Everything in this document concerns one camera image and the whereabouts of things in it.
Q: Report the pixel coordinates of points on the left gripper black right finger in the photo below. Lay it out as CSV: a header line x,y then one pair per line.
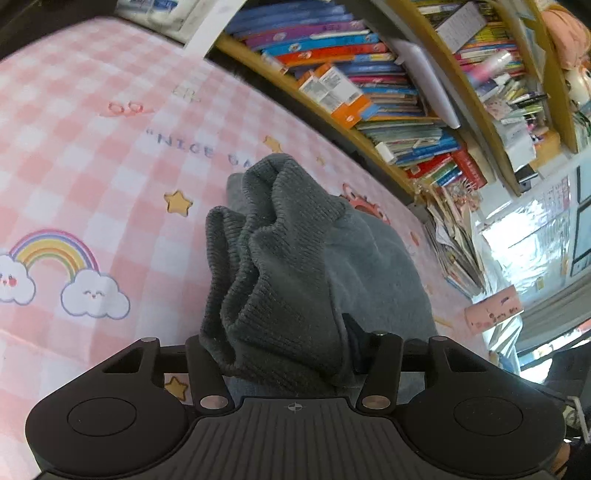
x,y
442,361

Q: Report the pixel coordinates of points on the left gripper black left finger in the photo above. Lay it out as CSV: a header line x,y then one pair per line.
x,y
187,372

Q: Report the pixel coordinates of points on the grey sweatshirt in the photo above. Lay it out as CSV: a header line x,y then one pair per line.
x,y
300,281

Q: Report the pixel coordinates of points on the pink paper card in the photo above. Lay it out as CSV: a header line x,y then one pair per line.
x,y
499,307

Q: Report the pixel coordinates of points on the pile of loose books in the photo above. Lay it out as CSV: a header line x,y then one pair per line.
x,y
449,231

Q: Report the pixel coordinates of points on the pink checkered cartoon tablecloth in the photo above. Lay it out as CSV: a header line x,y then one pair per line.
x,y
114,146

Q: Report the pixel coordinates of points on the orange white box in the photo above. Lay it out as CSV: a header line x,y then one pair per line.
x,y
345,102

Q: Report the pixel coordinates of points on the wooden bookshelf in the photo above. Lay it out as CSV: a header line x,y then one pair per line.
x,y
507,67

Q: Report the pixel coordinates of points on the white paper roll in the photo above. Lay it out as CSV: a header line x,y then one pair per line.
x,y
417,64

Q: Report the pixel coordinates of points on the row of colourful books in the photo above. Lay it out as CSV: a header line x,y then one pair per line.
x,y
297,36

